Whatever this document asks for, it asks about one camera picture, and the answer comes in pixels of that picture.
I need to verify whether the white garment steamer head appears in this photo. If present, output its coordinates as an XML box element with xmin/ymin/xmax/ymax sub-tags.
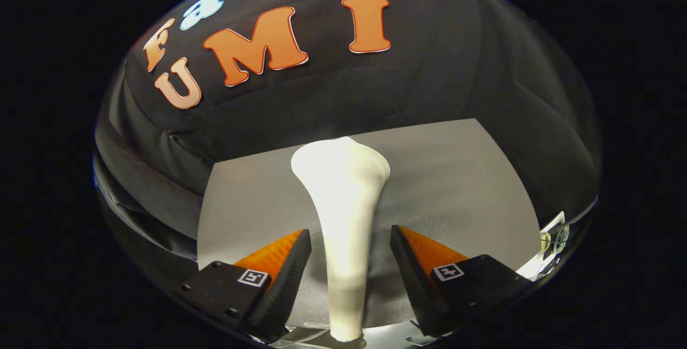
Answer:
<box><xmin>290</xmin><ymin>136</ymin><xmax>391</xmax><ymax>343</ymax></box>

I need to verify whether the yellowish round container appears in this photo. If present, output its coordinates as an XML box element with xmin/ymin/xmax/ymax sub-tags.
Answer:
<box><xmin>541</xmin><ymin>228</ymin><xmax>568</xmax><ymax>256</ymax></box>

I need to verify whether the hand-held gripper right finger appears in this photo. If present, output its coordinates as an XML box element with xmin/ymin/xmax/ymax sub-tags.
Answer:
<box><xmin>390</xmin><ymin>225</ymin><xmax>531</xmax><ymax>338</ymax></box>

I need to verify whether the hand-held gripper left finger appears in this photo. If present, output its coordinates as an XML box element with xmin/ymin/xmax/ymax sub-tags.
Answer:
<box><xmin>180</xmin><ymin>229</ymin><xmax>312</xmax><ymax>340</ymax></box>

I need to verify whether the beige cabinet with grey top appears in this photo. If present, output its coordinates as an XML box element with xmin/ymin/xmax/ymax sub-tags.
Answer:
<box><xmin>197</xmin><ymin>118</ymin><xmax>542</xmax><ymax>333</ymax></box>

